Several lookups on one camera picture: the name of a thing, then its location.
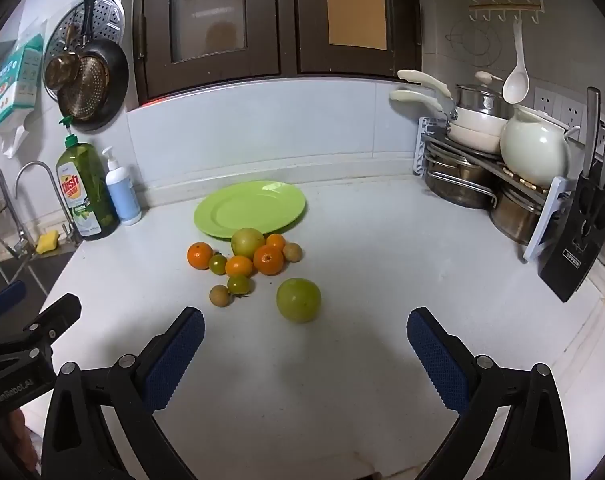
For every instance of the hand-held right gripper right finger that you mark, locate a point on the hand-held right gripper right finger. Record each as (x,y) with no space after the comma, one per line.
(437,360)

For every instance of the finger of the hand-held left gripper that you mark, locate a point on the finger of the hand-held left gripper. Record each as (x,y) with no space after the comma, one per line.
(5,297)
(52,320)

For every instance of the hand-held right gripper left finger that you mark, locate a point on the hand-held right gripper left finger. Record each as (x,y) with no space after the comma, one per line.
(175,355)

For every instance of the brown longan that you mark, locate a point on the brown longan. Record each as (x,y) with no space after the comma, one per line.
(292,252)
(219,294)

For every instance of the small green tomato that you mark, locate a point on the small green tomato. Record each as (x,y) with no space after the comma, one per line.
(239,285)
(218,263)

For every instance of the small orange mandarin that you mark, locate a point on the small orange mandarin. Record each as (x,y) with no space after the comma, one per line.
(239,266)
(200,255)
(277,241)

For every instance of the yellow-green round fruit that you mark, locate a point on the yellow-green round fruit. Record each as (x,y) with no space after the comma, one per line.
(248,242)

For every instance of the large orange mandarin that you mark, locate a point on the large orange mandarin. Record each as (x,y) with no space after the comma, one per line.
(269,259)

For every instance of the large green round fruit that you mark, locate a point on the large green round fruit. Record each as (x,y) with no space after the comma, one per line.
(298,300)

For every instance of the green plastic plate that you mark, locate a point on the green plastic plate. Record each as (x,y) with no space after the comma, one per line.
(250,208)

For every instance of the kitchen sink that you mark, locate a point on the kitchen sink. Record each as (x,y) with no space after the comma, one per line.
(32,272)

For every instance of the yellow sponge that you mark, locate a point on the yellow sponge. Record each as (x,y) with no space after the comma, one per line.
(48,241)

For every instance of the steel kitchen faucet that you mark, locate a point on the steel kitchen faucet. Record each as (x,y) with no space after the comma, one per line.
(57,190)

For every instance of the green dish soap bottle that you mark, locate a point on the green dish soap bottle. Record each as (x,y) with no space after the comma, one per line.
(87,195)

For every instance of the white and blue pump bottle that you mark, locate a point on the white and blue pump bottle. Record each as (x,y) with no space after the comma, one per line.
(122,190)

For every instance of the tall steel pot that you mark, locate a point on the tall steel pot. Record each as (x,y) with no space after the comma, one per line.
(517,215)

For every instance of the wide steel pot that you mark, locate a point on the wide steel pot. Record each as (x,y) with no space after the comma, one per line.
(457,180)

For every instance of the black knife block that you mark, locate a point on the black knife block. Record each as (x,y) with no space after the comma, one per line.
(577,245)

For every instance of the green and white bag box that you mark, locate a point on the green and white bag box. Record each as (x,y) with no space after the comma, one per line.
(12,80)

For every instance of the brass strainer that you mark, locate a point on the brass strainer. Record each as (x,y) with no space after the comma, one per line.
(85,92)

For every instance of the cream ceramic teapot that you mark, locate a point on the cream ceramic teapot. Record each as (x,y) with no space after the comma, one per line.
(532,147)

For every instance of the small copper pot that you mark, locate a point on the small copper pot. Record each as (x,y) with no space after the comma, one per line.
(61,71)

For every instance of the black frying pan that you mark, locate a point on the black frying pan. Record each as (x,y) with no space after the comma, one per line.
(115,67)

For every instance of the steel pot with lid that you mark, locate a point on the steel pot with lid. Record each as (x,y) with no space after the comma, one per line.
(477,96)

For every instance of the white ladle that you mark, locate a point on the white ladle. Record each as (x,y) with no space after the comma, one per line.
(515,87)

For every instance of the steel steamer plate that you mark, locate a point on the steel steamer plate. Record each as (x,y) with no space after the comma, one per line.
(105,17)

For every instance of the dark wooden cabinet door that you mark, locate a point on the dark wooden cabinet door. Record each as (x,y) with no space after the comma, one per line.
(262,10)
(310,20)

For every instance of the white wall outlet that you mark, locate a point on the white wall outlet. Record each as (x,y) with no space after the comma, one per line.
(544,101)
(573,111)

